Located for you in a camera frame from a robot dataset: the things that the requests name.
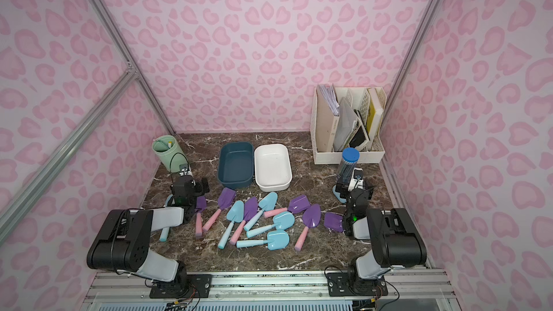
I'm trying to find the purple square shovel pink handle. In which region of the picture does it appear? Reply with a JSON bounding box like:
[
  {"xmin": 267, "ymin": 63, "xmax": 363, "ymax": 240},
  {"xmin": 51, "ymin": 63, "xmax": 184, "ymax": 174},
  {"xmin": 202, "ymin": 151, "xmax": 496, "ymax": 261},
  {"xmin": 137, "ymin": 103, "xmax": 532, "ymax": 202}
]
[{"xmin": 202, "ymin": 187, "xmax": 236, "ymax": 233}]

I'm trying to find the purple pointed shovel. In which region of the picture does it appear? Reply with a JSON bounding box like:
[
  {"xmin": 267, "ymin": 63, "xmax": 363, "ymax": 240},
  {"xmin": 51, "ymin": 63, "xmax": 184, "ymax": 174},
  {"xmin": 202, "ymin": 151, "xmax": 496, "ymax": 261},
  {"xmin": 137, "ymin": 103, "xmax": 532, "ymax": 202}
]
[
  {"xmin": 229, "ymin": 197, "xmax": 258, "ymax": 246},
  {"xmin": 294, "ymin": 204, "xmax": 321, "ymax": 251}
]

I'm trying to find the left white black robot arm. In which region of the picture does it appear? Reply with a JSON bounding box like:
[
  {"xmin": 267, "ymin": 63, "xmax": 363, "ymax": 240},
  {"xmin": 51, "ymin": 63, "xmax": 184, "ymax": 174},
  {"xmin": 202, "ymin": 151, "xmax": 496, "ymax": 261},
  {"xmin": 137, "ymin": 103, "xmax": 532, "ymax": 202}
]
[{"xmin": 86, "ymin": 175, "xmax": 210, "ymax": 286}]

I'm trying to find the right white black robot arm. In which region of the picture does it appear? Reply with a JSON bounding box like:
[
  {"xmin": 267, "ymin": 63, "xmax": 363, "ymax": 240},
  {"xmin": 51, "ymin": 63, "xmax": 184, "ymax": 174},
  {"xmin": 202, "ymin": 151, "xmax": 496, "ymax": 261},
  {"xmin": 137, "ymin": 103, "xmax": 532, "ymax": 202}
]
[{"xmin": 342, "ymin": 189, "xmax": 427, "ymax": 282}]

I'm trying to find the dark teal storage box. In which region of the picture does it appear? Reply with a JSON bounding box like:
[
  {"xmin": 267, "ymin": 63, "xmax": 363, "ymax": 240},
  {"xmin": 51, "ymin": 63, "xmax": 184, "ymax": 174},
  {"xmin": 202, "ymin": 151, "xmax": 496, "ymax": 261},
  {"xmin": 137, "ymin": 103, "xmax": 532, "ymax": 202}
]
[{"xmin": 217, "ymin": 142, "xmax": 254, "ymax": 190}]

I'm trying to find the white storage box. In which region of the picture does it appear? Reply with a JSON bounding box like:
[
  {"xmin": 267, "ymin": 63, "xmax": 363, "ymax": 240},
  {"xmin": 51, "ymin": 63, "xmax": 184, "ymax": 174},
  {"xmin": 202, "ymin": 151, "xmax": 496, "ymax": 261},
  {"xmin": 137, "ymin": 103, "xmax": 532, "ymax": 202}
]
[{"xmin": 254, "ymin": 143, "xmax": 292, "ymax": 192}]

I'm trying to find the blue shovel far right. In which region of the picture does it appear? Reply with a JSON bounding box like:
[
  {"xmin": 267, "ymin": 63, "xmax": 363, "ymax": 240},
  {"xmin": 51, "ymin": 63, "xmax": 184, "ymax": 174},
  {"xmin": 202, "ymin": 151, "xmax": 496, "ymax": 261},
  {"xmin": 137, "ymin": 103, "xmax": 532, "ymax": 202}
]
[{"xmin": 332, "ymin": 185, "xmax": 346, "ymax": 204}]

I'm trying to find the blue lid pencil tube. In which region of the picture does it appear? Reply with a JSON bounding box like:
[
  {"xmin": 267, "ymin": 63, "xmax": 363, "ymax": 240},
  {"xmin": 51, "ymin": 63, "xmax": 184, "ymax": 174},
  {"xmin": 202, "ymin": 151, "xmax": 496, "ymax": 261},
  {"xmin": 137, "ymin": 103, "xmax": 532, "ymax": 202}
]
[{"xmin": 336, "ymin": 148, "xmax": 360, "ymax": 185}]

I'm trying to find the green pen holder cup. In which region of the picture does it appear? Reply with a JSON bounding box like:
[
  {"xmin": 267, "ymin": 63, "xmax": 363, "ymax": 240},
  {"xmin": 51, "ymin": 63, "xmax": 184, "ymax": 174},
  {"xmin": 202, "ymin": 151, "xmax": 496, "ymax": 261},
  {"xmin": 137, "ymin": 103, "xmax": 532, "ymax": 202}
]
[{"xmin": 152, "ymin": 135, "xmax": 190, "ymax": 173}]

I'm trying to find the blue pointed shovel left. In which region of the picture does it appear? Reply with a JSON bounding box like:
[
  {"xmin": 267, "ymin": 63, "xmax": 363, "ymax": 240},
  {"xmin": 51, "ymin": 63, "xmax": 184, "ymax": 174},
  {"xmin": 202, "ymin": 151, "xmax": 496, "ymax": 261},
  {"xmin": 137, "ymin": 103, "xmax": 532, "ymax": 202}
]
[{"xmin": 217, "ymin": 200, "xmax": 244, "ymax": 250}]

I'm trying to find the blue round shovel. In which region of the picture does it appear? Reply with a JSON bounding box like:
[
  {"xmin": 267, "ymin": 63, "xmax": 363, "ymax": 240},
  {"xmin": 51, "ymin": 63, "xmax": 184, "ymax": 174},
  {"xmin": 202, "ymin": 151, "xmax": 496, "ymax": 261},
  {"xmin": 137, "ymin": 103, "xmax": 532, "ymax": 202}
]
[{"xmin": 246, "ymin": 212, "xmax": 295, "ymax": 238}]

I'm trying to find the white desk file organizer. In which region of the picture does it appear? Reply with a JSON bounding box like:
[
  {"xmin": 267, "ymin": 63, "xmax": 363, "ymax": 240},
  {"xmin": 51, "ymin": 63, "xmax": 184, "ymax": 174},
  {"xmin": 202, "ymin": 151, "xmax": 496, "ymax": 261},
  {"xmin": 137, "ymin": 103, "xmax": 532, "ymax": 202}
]
[{"xmin": 310, "ymin": 85, "xmax": 387, "ymax": 164}]

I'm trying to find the blue square shovel front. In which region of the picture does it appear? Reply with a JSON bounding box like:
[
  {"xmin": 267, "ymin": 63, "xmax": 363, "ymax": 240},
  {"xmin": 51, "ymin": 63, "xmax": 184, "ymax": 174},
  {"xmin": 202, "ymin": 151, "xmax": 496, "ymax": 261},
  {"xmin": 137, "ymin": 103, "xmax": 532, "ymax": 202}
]
[{"xmin": 236, "ymin": 230, "xmax": 289, "ymax": 251}]

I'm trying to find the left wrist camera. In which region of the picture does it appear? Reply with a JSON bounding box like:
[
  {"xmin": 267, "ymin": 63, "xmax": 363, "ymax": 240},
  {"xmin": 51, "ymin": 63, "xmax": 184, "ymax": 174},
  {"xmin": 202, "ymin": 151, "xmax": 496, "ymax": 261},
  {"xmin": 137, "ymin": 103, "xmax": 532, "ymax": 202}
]
[{"xmin": 178, "ymin": 164, "xmax": 192, "ymax": 177}]

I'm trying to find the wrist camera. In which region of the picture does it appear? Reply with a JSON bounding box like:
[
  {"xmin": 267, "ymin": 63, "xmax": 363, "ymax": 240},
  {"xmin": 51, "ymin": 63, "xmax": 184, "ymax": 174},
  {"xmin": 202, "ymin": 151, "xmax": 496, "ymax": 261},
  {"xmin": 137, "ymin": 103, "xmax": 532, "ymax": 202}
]
[
  {"xmin": 351, "ymin": 168, "xmax": 364, "ymax": 184},
  {"xmin": 178, "ymin": 164, "xmax": 192, "ymax": 177}
]

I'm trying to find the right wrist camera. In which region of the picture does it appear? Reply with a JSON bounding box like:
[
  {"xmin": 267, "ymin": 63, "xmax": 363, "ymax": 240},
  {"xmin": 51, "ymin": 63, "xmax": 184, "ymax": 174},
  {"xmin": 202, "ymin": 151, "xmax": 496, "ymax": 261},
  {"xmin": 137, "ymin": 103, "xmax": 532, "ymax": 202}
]
[{"xmin": 351, "ymin": 168, "xmax": 364, "ymax": 184}]

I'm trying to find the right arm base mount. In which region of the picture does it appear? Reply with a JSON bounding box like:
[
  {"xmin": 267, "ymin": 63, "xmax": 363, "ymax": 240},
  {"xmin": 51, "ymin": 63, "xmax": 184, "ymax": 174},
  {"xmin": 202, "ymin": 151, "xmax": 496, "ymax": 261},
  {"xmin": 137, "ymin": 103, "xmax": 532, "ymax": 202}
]
[{"xmin": 325, "ymin": 272, "xmax": 388, "ymax": 298}]

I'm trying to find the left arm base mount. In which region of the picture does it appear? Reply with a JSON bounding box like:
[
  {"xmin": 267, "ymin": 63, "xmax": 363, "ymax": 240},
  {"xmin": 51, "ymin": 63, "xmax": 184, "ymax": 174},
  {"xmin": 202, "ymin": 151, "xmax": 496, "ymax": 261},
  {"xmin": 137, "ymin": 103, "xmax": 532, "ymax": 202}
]
[{"xmin": 149, "ymin": 274, "xmax": 213, "ymax": 299}]

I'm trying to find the aluminium front rail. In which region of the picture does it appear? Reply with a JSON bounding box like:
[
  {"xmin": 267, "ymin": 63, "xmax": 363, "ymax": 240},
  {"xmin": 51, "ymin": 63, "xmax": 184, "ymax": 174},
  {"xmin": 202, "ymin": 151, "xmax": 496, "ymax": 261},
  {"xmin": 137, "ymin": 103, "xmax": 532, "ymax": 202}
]
[{"xmin": 80, "ymin": 269, "xmax": 460, "ymax": 310}]

